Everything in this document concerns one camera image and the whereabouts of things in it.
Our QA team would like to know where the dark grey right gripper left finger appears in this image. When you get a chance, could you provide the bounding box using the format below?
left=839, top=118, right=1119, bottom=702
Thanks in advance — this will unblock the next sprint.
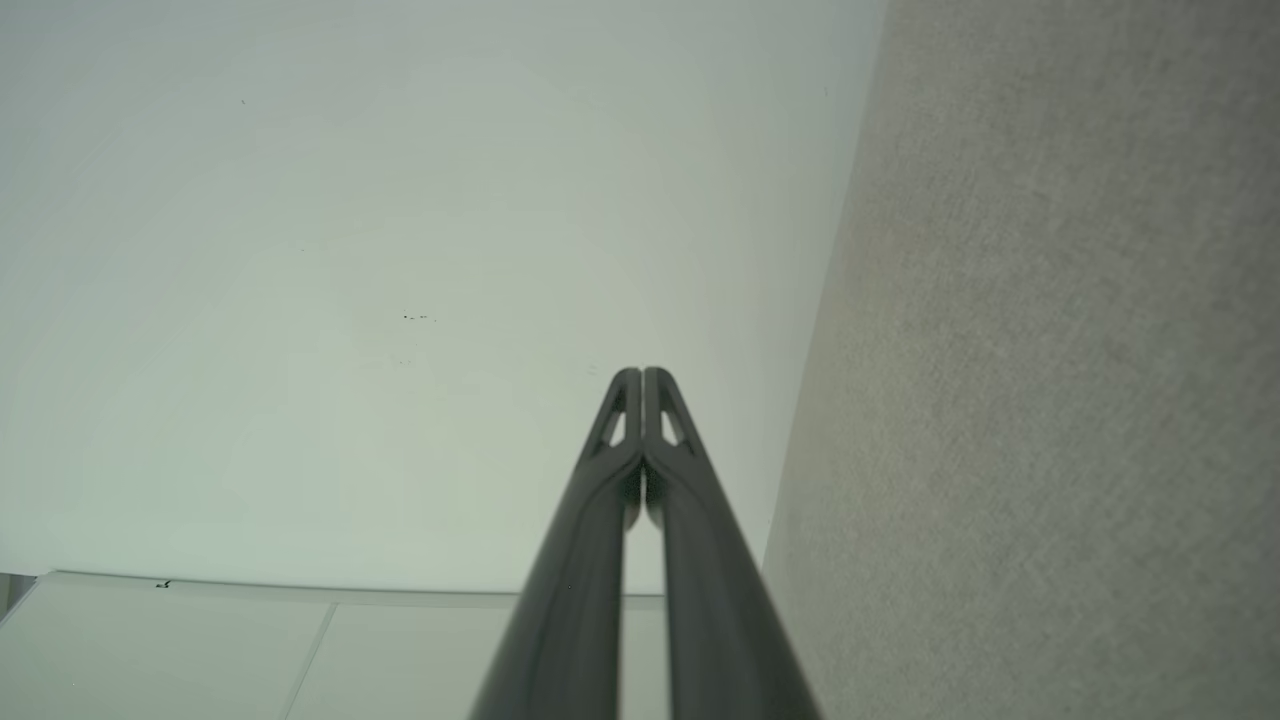
left=468, top=367, right=643, bottom=720

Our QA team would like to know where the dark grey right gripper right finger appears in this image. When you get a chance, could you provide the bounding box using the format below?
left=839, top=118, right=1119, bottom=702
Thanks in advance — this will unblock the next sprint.
left=643, top=367, right=824, bottom=720

